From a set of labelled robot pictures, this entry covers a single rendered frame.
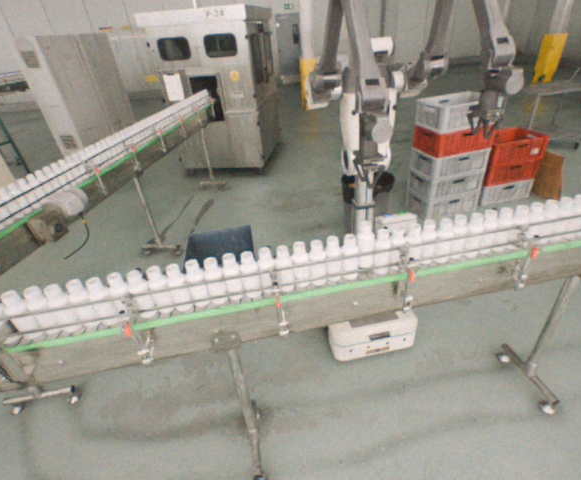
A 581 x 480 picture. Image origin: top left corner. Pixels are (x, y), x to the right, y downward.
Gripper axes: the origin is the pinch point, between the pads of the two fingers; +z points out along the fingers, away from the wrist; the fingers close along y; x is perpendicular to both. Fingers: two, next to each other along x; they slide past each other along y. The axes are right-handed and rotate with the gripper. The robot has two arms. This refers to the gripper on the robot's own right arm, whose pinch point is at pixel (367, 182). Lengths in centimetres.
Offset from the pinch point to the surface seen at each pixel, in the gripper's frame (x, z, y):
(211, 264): -52, 19, 2
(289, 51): 175, -25, -1195
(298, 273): -24.4, 28.4, 1.9
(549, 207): 69, 19, 1
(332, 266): -12.5, 27.8, 2.1
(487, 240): 46, 28, 2
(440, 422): 41, 135, 5
